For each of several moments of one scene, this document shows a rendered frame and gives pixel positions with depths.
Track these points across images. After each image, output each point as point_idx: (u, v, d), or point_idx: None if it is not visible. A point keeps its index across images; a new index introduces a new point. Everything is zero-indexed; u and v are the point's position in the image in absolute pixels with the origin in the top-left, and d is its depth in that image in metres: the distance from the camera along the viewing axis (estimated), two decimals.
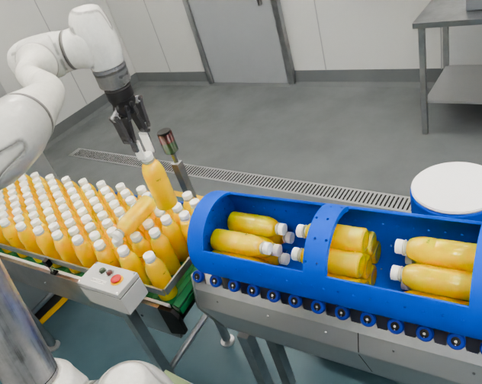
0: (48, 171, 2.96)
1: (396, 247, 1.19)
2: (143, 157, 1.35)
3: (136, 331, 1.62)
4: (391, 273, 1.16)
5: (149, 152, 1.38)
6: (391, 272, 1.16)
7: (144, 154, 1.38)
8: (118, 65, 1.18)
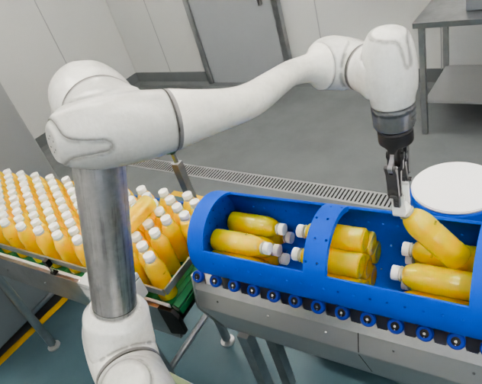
0: (48, 171, 2.96)
1: None
2: (404, 212, 1.08)
3: None
4: (391, 273, 1.16)
5: (143, 242, 1.59)
6: (391, 272, 1.16)
7: (139, 244, 1.59)
8: (412, 104, 0.92)
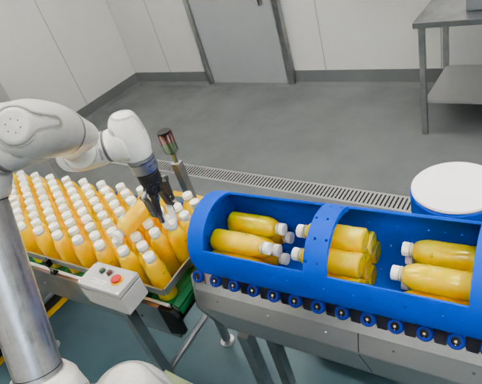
0: (48, 171, 2.96)
1: (169, 223, 1.61)
2: (168, 226, 1.58)
3: (136, 331, 1.62)
4: (391, 273, 1.16)
5: (143, 242, 1.59)
6: (391, 272, 1.16)
7: (139, 244, 1.59)
8: (148, 158, 1.42)
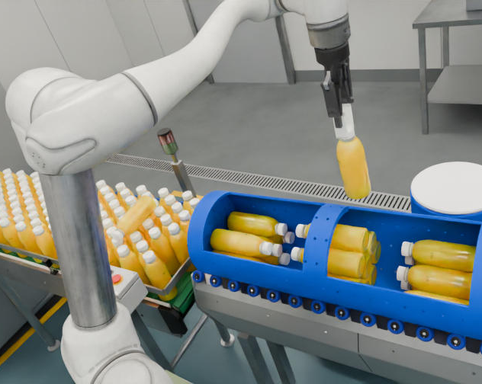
0: None
1: (171, 227, 1.62)
2: (346, 134, 1.10)
3: (136, 331, 1.62)
4: (348, 134, 1.11)
5: (143, 242, 1.59)
6: (349, 133, 1.11)
7: (139, 244, 1.59)
8: (344, 15, 0.94)
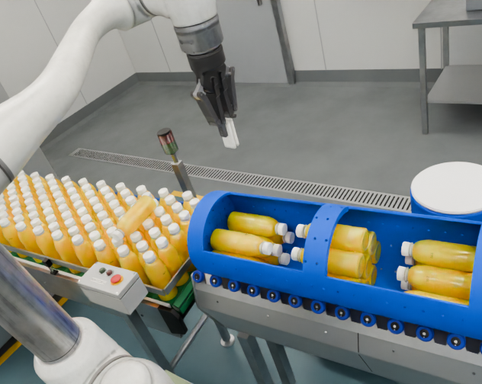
0: (48, 171, 2.96)
1: (171, 227, 1.62)
2: None
3: (136, 331, 1.62)
4: (160, 244, 1.56)
5: (143, 242, 1.59)
6: (162, 244, 1.56)
7: (139, 244, 1.59)
8: None
